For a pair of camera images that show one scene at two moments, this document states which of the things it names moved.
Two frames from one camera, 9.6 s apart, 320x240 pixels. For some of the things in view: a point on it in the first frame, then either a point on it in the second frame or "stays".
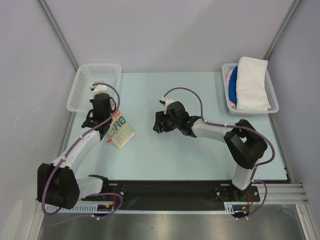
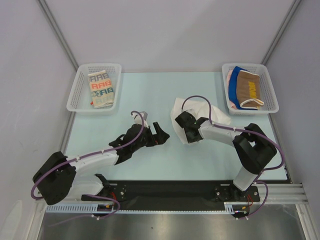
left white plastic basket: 87,74 stays
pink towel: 232,105 stays
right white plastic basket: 274,108 stays
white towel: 251,89 → 198,110
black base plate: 176,193 stays
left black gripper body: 110,111 → 147,140
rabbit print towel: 120,132 → 102,92
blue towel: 232,84 stays
